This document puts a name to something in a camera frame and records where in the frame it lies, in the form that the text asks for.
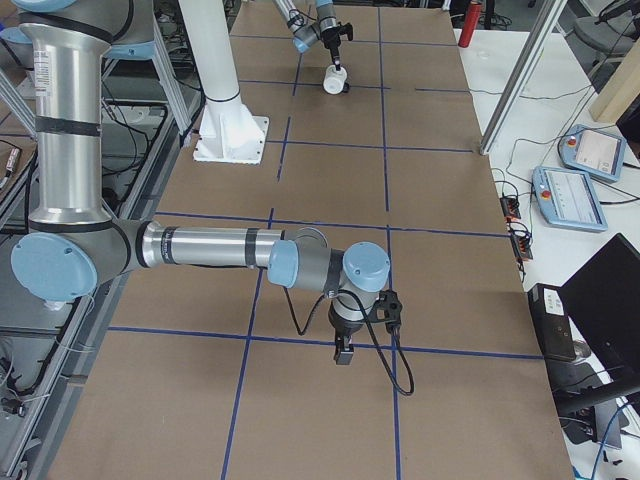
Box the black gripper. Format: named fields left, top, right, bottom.
left=322, top=21, right=341, bottom=71
left=329, top=313, right=362, bottom=366

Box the white smiley face mug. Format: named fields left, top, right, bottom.
left=322, top=65, right=350, bottom=95

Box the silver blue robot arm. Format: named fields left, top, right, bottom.
left=11, top=1, right=400, bottom=365
left=273, top=0, right=353, bottom=71

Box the red cylinder bottle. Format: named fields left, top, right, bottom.
left=458, top=0, right=483, bottom=48

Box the black power strip right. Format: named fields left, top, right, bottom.
left=510, top=231, right=533, bottom=262

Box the black power strip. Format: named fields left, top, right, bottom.
left=510, top=231, right=533, bottom=262
left=500, top=195, right=521, bottom=221

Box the black power strip left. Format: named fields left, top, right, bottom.
left=500, top=195, right=521, bottom=221

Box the black monitor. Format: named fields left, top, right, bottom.
left=527, top=233, right=639, bottom=416

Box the blue teach pendant near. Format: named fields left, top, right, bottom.
left=532, top=166, right=608, bottom=233

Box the blue teach pendant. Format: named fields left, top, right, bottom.
left=558, top=124, right=627, bottom=183
left=532, top=166, right=608, bottom=233

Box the blue teach pendant far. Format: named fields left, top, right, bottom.
left=558, top=124, right=627, bottom=183

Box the wooden board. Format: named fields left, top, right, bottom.
left=589, top=41, right=640, bottom=124

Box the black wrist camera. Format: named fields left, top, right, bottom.
left=337, top=22, right=354, bottom=41
left=373, top=289, right=403, bottom=335

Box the black camera cable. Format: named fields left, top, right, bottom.
left=282, top=288, right=415, bottom=398

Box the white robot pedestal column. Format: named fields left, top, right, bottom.
left=179, top=0, right=269, bottom=165

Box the grey aluminium frame post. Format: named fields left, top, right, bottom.
left=479, top=0, right=568, bottom=155

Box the blue network cable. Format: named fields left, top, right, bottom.
left=591, top=399, right=631, bottom=480

